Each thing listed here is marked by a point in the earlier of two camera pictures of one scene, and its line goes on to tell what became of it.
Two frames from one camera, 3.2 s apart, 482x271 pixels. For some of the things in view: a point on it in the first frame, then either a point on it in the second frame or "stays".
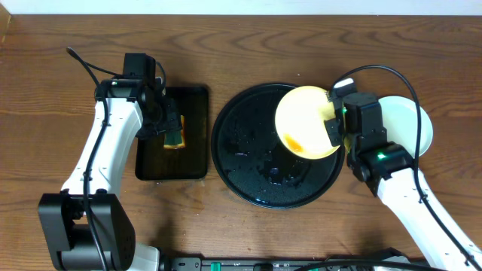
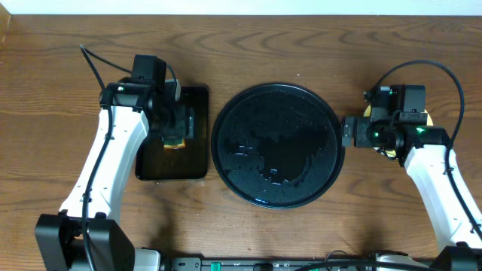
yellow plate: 300,120 -> 392,153
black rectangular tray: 153,162 stays
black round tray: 252,160 stays
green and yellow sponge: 175,138 stays
